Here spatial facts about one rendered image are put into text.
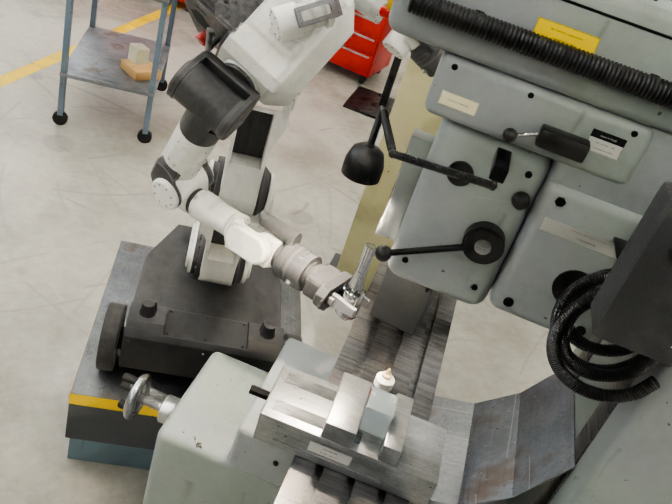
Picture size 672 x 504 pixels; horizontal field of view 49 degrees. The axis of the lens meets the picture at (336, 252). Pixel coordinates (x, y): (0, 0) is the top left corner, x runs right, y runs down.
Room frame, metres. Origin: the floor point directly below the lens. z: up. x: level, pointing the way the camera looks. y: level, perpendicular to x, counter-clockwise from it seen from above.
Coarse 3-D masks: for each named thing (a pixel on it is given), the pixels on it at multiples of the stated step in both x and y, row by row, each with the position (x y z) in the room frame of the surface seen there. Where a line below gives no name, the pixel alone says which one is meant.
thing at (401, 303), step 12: (384, 276) 1.48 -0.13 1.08; (396, 276) 1.48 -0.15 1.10; (384, 288) 1.48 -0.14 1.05; (396, 288) 1.48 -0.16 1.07; (408, 288) 1.47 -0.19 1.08; (420, 288) 1.47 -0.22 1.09; (384, 300) 1.48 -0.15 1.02; (396, 300) 1.47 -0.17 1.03; (408, 300) 1.47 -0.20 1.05; (420, 300) 1.46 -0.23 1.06; (372, 312) 1.48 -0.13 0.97; (384, 312) 1.48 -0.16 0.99; (396, 312) 1.47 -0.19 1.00; (408, 312) 1.47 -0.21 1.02; (420, 312) 1.46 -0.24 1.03; (396, 324) 1.47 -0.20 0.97; (408, 324) 1.46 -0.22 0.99
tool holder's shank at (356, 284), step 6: (366, 246) 1.27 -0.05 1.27; (372, 246) 1.28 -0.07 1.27; (366, 252) 1.27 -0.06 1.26; (372, 252) 1.27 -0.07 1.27; (360, 258) 1.27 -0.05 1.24; (366, 258) 1.26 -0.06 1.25; (372, 258) 1.27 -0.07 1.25; (360, 264) 1.27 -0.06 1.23; (366, 264) 1.26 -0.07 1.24; (360, 270) 1.27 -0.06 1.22; (366, 270) 1.27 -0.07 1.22; (354, 276) 1.27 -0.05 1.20; (360, 276) 1.26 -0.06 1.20; (354, 282) 1.26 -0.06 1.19; (360, 282) 1.26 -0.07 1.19; (354, 288) 1.26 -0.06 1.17; (360, 288) 1.26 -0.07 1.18
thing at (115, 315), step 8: (112, 304) 1.63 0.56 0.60; (120, 304) 1.65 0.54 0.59; (112, 312) 1.59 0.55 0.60; (120, 312) 1.60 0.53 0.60; (104, 320) 1.56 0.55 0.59; (112, 320) 1.57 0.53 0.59; (120, 320) 1.58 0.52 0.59; (104, 328) 1.54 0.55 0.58; (112, 328) 1.55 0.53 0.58; (120, 328) 1.57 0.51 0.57; (104, 336) 1.53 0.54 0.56; (112, 336) 1.54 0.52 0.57; (104, 344) 1.52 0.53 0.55; (112, 344) 1.52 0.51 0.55; (104, 352) 1.51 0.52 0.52; (112, 352) 1.52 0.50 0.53; (96, 360) 1.51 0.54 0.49; (104, 360) 1.51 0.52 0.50; (112, 360) 1.52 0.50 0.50; (96, 368) 1.53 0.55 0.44; (104, 368) 1.52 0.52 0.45; (112, 368) 1.53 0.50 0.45
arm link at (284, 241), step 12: (264, 216) 1.38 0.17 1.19; (276, 228) 1.36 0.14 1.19; (288, 228) 1.36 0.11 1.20; (276, 240) 1.35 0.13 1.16; (288, 240) 1.34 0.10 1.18; (300, 240) 1.37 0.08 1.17; (276, 252) 1.33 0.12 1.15; (288, 252) 1.32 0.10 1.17; (264, 264) 1.33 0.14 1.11; (276, 264) 1.31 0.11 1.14
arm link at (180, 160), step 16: (176, 128) 1.40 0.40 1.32; (176, 144) 1.39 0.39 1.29; (192, 144) 1.37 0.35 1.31; (160, 160) 1.42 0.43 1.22; (176, 160) 1.40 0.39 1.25; (192, 160) 1.39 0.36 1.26; (160, 176) 1.42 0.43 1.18; (176, 176) 1.41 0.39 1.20; (192, 176) 1.44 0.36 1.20; (160, 192) 1.42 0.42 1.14; (176, 192) 1.40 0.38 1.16
